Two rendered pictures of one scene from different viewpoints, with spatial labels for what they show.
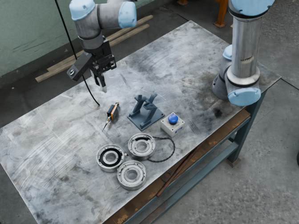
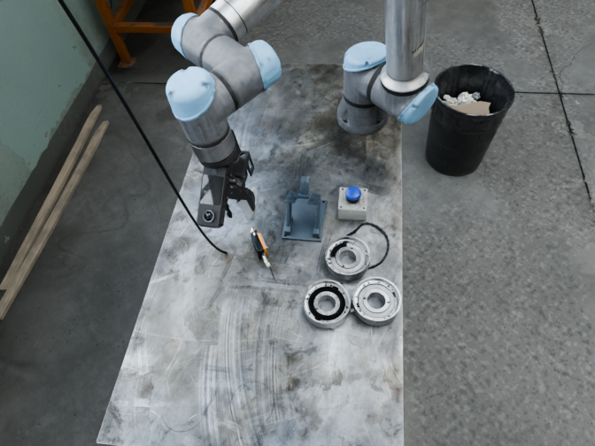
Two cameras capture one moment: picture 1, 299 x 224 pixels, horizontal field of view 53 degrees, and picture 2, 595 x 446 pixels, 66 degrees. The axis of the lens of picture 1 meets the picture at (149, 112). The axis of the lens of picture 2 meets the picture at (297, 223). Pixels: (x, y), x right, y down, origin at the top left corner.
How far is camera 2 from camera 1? 0.51 m
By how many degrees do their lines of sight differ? 22
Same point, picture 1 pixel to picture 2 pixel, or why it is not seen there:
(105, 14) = (238, 80)
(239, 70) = (411, 69)
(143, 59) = not seen: hidden behind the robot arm
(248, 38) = (420, 13)
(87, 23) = (217, 112)
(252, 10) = not seen: outside the picture
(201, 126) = (381, 180)
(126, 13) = (269, 60)
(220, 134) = not seen: hidden behind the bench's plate
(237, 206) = (423, 264)
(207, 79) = (327, 122)
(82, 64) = (220, 191)
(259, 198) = (435, 237)
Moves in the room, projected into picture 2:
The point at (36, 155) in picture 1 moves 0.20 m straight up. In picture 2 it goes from (214, 392) to (189, 362)
